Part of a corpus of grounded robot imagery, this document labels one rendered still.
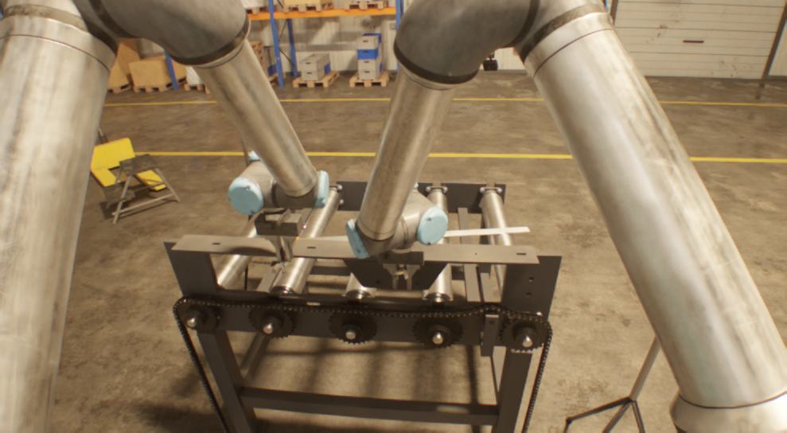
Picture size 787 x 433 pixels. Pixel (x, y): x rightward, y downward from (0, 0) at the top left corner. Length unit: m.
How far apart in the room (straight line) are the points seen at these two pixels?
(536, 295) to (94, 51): 1.28
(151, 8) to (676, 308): 0.63
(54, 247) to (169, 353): 2.37
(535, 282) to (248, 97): 1.05
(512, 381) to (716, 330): 1.25
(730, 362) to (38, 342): 0.66
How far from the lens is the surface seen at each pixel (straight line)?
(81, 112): 0.52
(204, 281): 1.58
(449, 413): 1.85
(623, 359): 2.72
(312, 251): 1.27
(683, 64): 11.82
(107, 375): 2.92
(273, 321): 1.47
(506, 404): 1.79
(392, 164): 0.63
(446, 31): 0.46
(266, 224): 1.09
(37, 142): 0.50
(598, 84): 0.48
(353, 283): 1.52
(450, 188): 2.19
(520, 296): 1.39
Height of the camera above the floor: 1.90
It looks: 27 degrees down
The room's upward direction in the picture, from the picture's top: 2 degrees counter-clockwise
